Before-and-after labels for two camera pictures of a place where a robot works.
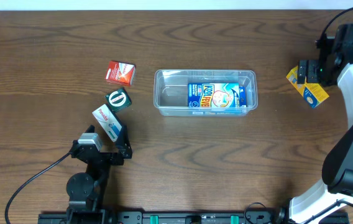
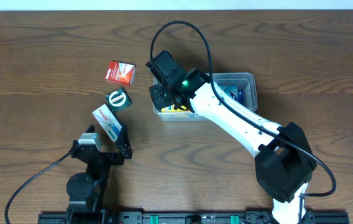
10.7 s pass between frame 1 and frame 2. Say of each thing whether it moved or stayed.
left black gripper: stayed
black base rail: stayed
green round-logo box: stayed
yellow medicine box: moved
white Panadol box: stayed
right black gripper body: moved
